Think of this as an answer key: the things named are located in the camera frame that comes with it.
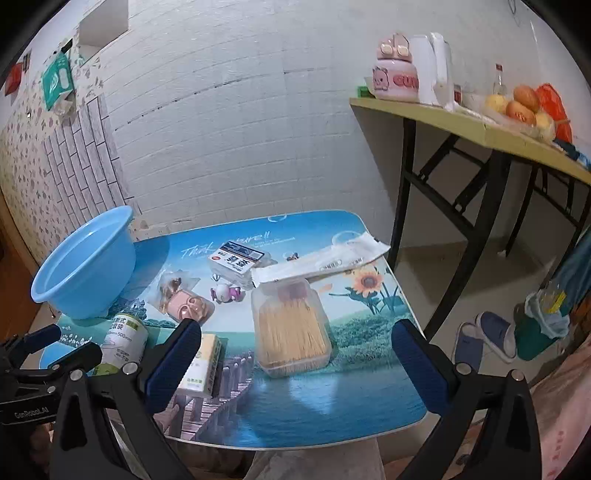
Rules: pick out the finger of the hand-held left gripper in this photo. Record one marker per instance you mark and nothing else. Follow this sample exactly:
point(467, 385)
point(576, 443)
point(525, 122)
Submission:
point(44, 336)
point(76, 357)

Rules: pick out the clear toothpick container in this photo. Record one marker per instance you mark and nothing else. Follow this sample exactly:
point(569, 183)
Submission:
point(291, 332)

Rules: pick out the white electric kettle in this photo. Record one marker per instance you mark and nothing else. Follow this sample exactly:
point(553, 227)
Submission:
point(427, 69)

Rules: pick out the pink small case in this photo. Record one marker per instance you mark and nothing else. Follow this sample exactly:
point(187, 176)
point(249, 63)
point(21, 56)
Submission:
point(189, 304)

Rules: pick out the teal cloth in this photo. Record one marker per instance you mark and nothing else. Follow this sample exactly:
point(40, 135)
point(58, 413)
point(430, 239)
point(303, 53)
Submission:
point(572, 272)

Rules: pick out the clear small plastic bag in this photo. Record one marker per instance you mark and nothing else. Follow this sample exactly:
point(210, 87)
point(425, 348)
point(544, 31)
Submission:
point(171, 281)

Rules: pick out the white green bag roll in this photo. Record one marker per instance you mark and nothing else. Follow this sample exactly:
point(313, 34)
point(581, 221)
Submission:
point(124, 339)

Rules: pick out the green tissue pack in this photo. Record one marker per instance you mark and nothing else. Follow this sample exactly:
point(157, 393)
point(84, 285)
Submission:
point(57, 78)

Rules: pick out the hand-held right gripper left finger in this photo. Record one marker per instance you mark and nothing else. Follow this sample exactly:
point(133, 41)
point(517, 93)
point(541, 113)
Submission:
point(173, 364)

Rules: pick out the brown wooden door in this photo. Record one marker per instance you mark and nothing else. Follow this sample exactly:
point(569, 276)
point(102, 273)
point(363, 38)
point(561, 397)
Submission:
point(11, 249)

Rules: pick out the yellow table with black legs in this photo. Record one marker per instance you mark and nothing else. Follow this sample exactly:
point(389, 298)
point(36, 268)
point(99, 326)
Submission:
point(508, 143)

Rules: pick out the pink cartoon jar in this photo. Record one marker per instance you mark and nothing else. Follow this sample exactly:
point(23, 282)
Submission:
point(395, 78)

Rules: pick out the yellow green small box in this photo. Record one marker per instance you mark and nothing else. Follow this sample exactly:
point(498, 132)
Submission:
point(205, 364)

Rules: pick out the clear glass bottle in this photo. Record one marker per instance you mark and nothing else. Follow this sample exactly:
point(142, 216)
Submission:
point(498, 85)

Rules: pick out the white labelled plastic box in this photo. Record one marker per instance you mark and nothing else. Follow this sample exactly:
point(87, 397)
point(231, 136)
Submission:
point(235, 267)

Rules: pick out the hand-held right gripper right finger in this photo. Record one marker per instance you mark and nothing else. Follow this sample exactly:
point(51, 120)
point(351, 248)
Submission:
point(420, 374)

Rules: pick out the long clear plastic packet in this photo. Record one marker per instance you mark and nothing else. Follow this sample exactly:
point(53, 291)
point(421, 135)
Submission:
point(332, 258)

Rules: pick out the pink printed cloth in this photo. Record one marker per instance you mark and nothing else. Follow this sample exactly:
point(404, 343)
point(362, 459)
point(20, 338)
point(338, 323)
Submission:
point(563, 415)

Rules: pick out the orange fruit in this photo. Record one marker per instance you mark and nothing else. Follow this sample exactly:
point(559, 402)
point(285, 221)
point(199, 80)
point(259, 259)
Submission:
point(519, 113)
point(526, 97)

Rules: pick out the yellow fruit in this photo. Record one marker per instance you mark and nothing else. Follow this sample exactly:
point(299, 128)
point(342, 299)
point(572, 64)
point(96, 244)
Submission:
point(496, 104)
point(545, 122)

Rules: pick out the red wall box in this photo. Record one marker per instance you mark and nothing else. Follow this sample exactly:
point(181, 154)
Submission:
point(13, 78)

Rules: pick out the blue plastic basin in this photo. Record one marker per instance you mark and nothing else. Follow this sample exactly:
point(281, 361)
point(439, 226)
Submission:
point(83, 267)

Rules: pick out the green trash bin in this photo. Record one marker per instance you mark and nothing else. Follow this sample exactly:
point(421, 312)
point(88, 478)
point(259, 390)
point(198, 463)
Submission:
point(535, 339)

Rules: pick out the white purple cat figurine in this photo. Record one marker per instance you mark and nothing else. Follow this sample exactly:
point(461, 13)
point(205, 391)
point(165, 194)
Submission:
point(223, 291)

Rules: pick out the orange plastic bag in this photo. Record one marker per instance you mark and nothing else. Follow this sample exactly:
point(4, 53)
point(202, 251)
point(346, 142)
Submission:
point(556, 110)

